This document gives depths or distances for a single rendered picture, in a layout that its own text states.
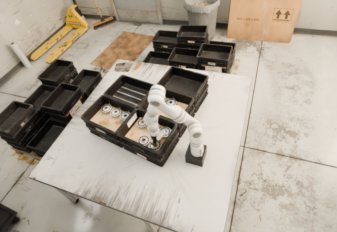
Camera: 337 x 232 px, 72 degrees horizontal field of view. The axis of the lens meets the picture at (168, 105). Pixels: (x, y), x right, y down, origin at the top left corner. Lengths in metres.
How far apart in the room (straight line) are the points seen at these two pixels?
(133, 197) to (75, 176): 0.53
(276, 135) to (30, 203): 2.83
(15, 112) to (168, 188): 2.17
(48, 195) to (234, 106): 2.19
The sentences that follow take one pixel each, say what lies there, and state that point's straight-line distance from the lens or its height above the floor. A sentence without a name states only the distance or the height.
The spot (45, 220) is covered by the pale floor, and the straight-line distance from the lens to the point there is 2.92.
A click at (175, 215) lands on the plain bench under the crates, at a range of 1.75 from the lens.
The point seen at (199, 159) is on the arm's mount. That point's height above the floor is 0.80.
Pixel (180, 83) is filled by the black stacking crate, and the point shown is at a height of 0.83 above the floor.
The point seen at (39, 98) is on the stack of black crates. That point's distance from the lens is 3.50.
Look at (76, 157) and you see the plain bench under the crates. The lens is 2.18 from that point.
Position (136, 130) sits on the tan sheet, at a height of 0.83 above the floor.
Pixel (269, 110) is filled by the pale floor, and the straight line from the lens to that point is 3.20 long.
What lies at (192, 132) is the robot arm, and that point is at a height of 1.12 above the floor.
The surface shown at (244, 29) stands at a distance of 4.31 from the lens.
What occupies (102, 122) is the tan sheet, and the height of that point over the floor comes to 0.83.
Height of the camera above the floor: 2.37
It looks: 48 degrees down
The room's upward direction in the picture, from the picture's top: 10 degrees counter-clockwise
